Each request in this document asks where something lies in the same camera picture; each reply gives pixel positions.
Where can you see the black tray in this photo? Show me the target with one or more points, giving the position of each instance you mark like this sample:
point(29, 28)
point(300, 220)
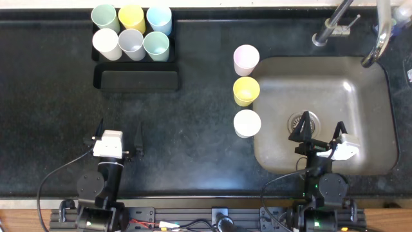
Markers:
point(138, 80)

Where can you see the blue cup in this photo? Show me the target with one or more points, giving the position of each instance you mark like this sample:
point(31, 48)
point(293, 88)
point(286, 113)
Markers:
point(158, 17)

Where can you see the pink cup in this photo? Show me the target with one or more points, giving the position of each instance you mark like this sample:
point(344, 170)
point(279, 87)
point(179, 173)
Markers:
point(246, 56)

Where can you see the steel sink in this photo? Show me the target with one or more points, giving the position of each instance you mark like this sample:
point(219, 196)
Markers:
point(338, 90)

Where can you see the mounting rail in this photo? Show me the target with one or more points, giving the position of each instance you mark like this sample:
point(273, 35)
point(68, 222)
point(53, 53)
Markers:
point(193, 217)

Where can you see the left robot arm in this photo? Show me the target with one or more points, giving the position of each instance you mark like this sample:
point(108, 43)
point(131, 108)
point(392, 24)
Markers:
point(96, 188)

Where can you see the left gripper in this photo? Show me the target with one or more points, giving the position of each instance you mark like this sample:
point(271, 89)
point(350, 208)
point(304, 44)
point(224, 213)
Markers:
point(133, 155)

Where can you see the steel tap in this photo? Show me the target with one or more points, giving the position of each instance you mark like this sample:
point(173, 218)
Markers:
point(384, 35)

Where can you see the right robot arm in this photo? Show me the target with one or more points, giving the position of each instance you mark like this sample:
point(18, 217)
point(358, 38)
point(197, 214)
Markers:
point(333, 190)

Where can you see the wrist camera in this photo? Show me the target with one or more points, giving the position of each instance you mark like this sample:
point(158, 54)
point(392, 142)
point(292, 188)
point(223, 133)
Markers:
point(108, 145)
point(346, 146)

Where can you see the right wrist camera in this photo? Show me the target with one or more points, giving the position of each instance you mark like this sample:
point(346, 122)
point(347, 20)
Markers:
point(346, 146)

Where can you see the blue soap bottle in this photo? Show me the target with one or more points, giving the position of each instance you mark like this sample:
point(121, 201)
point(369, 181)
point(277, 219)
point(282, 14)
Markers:
point(403, 14)

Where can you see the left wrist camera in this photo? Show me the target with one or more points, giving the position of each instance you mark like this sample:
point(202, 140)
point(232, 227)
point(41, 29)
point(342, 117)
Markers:
point(108, 145)

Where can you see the green cup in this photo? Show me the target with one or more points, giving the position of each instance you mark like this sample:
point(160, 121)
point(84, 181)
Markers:
point(103, 16)
point(156, 45)

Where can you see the grey cup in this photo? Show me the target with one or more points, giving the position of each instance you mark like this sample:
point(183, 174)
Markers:
point(131, 41)

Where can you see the yellow cup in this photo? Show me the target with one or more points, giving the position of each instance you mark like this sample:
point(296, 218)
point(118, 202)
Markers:
point(246, 90)
point(130, 16)

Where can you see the white cup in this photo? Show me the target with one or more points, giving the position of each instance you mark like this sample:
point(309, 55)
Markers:
point(105, 41)
point(247, 123)

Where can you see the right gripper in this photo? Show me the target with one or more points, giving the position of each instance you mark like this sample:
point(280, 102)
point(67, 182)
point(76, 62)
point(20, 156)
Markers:
point(310, 147)

